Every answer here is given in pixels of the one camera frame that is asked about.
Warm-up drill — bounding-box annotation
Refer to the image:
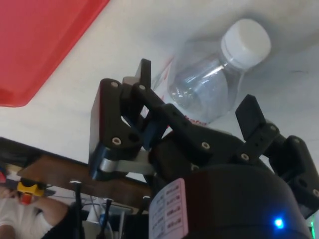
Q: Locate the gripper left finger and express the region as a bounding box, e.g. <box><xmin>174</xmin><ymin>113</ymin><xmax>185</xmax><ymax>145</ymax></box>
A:
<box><xmin>88</xmin><ymin>58</ymin><xmax>247</xmax><ymax>181</ymax></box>

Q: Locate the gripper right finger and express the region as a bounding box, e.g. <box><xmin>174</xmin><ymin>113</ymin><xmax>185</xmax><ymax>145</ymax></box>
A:
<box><xmin>235</xmin><ymin>94</ymin><xmax>319</xmax><ymax>218</ymax></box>

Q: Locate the clear plastic bottle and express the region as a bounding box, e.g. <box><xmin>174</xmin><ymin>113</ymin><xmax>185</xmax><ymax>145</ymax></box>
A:
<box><xmin>151</xmin><ymin>19</ymin><xmax>272</xmax><ymax>128</ymax></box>

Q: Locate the red tray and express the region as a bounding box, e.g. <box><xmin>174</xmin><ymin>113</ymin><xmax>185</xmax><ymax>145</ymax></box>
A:
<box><xmin>0</xmin><ymin>0</ymin><xmax>111</xmax><ymax>108</ymax></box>

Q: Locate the yellow emergency stop box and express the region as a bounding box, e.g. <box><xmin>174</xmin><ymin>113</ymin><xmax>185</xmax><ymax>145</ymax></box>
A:
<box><xmin>16</xmin><ymin>179</ymin><xmax>46</xmax><ymax>205</ymax></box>

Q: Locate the person in white shirt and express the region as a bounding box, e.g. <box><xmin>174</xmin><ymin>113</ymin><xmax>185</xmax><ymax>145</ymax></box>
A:
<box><xmin>0</xmin><ymin>185</ymin><xmax>71</xmax><ymax>239</ymax></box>

